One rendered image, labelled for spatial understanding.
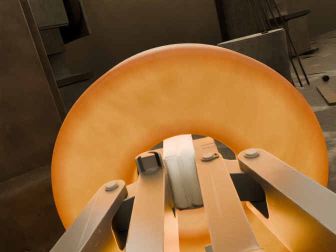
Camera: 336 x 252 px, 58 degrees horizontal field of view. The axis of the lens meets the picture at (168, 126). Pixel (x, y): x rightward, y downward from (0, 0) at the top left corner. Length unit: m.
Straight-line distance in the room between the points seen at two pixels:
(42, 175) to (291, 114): 0.31
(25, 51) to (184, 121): 0.31
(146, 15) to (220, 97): 7.37
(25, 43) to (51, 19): 4.13
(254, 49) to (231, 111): 2.39
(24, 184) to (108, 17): 6.75
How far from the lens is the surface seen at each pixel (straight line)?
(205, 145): 0.16
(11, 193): 0.39
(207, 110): 0.16
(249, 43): 2.54
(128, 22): 7.26
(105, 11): 7.09
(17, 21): 0.44
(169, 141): 0.16
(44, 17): 4.54
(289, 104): 0.17
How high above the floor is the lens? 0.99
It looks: 15 degrees down
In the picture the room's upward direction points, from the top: 14 degrees counter-clockwise
